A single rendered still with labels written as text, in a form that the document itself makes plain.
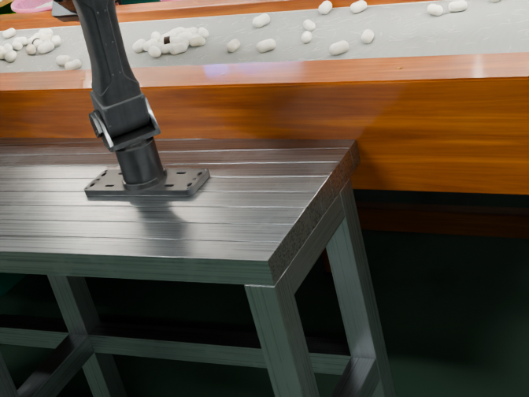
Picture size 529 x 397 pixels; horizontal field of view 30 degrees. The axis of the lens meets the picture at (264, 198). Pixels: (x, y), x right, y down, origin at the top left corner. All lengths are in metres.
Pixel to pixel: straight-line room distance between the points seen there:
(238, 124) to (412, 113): 0.31
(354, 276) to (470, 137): 0.28
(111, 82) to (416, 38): 0.53
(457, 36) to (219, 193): 0.48
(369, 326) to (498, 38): 0.50
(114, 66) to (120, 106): 0.07
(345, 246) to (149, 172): 0.32
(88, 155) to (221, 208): 0.39
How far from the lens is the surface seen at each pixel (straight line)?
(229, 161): 1.55
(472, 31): 1.67
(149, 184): 1.51
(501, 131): 1.44
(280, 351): 1.34
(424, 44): 1.65
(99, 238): 1.43
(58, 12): 1.78
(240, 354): 1.74
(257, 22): 1.92
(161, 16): 2.15
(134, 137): 1.50
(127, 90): 1.48
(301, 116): 1.55
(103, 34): 1.43
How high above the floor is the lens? 1.29
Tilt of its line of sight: 26 degrees down
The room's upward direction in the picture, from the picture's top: 14 degrees counter-clockwise
